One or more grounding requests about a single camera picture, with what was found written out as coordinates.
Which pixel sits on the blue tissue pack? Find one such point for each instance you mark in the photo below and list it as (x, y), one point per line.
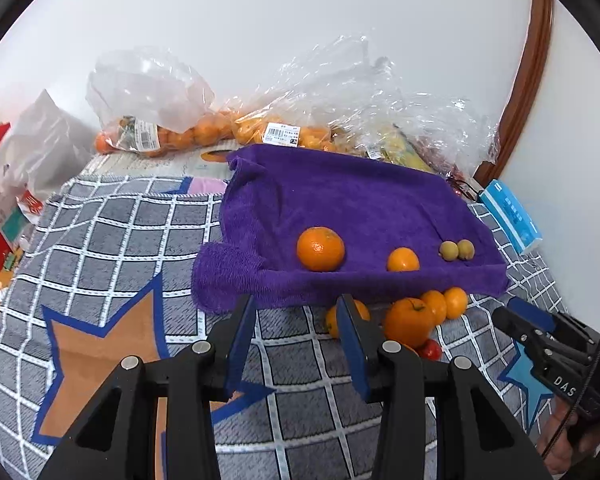
(512, 220)

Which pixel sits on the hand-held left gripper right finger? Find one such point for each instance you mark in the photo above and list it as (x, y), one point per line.
(355, 350)

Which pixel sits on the orange mandarin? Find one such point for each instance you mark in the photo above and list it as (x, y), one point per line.
(320, 248)
(437, 305)
(332, 322)

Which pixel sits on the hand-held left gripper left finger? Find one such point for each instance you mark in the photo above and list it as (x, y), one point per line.
(237, 350)

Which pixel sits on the white plastic bag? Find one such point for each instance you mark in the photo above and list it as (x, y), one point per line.
(45, 145)

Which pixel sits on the brown wooden door frame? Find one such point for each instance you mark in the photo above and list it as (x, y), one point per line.
(530, 70)

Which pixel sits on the person's right hand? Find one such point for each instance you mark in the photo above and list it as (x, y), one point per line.
(560, 442)

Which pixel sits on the small orange citrus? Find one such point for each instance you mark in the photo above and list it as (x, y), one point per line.
(456, 302)
(403, 260)

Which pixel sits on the small yellowish round fruit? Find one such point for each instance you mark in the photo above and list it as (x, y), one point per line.
(466, 249)
(448, 250)

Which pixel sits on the white teal printed bag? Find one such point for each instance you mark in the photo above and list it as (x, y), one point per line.
(15, 215)

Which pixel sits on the red cherry tomato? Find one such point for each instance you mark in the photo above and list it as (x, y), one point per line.
(432, 349)

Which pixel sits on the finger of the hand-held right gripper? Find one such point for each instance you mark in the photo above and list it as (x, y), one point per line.
(517, 327)
(532, 317)

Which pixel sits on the clear bag of bananas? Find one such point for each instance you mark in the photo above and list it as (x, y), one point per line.
(400, 152)

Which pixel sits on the grey checked mat with stars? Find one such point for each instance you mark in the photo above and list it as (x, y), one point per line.
(105, 245)

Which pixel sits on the large orange with stem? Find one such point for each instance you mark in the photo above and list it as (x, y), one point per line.
(409, 321)

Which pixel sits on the clear bag of mandarins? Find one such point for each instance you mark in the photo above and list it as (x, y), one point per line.
(180, 135)

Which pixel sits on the pale printed sheet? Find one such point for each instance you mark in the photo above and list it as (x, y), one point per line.
(155, 165)

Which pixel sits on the clear bag of small oranges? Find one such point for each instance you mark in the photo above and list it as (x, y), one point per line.
(305, 135)

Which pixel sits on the purple towel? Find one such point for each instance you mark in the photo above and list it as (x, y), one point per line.
(355, 200)

